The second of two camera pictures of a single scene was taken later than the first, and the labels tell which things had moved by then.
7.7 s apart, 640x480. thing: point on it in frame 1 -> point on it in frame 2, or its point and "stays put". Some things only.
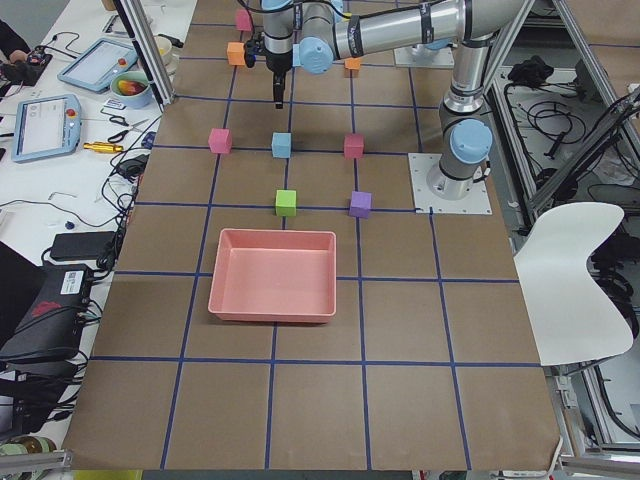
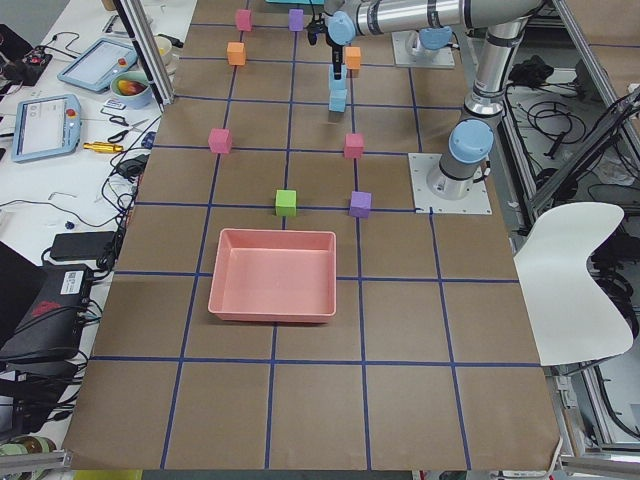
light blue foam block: x=281 y=143 -> x=337 y=83
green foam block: x=286 y=203 stays put
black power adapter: x=83 y=245 stays put
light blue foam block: x=296 y=55 -> x=338 y=100
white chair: x=571 y=316 stays put
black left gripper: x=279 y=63 -> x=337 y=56
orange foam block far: x=236 y=53 stays put
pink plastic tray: x=275 y=276 stays put
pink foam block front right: x=243 y=20 stays put
